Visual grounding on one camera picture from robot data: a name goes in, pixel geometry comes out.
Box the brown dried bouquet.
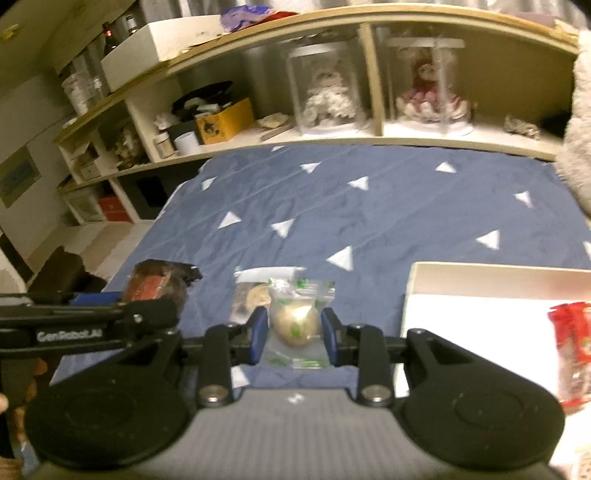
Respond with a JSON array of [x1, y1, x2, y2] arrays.
[[113, 122, 146, 167]]

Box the white cardboard box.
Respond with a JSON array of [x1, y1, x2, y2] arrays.
[[393, 261, 591, 480]]

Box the red snack packet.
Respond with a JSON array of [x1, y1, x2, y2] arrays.
[[547, 301, 591, 412]]

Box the purple plastic bag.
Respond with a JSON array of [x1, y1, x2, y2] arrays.
[[219, 4, 273, 33]]

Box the small white box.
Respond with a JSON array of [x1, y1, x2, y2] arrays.
[[78, 159, 105, 181]]

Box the red storage box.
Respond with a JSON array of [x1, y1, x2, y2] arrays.
[[97, 194, 134, 224]]

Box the small lidded jar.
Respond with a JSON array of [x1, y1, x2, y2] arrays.
[[152, 131, 175, 160]]

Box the clear case white doll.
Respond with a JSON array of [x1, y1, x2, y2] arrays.
[[285, 39, 370, 134]]

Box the dark brown snack packet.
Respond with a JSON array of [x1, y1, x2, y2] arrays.
[[122, 259, 203, 319]]

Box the white cup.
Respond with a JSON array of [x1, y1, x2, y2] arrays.
[[174, 131, 200, 155]]

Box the clear plastic containers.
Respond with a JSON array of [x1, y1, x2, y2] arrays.
[[60, 51, 109, 116]]

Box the clear round candy packet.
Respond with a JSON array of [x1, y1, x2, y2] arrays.
[[263, 277, 337, 370]]

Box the blue quilt white triangles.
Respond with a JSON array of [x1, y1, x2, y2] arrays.
[[48, 144, 591, 402]]

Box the yellow cardboard box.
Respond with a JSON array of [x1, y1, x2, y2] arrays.
[[195, 97, 256, 146]]

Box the wooden stick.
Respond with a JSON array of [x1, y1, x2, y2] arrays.
[[259, 124, 295, 142]]

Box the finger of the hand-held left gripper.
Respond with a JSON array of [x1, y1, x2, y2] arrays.
[[0, 291, 126, 308], [0, 299, 180, 332]]

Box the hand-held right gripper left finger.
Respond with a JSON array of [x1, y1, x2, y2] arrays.
[[111, 305, 269, 409]]

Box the clear case red doll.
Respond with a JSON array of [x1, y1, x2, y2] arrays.
[[385, 37, 474, 136]]

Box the fluffy cream pillow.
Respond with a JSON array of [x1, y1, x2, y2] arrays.
[[554, 46, 591, 259]]

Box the cream crumpled paper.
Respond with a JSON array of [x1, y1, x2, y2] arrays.
[[256, 113, 289, 131]]

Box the dark brown bag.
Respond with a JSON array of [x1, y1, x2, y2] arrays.
[[28, 247, 107, 296]]

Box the large white storage box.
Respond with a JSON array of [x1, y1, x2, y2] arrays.
[[100, 15, 227, 93]]

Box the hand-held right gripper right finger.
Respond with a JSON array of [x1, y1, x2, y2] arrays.
[[321, 307, 481, 409]]

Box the brown cord bundle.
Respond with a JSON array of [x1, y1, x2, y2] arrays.
[[503, 114, 542, 139]]

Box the clear storage bin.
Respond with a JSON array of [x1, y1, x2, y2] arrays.
[[62, 187, 105, 224]]

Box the white mooncake packet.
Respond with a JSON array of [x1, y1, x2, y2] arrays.
[[228, 265, 308, 328]]

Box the framed wall picture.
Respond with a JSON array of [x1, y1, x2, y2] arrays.
[[0, 148, 41, 208]]

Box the wooden headboard shelf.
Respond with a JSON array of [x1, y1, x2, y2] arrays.
[[51, 4, 583, 227]]

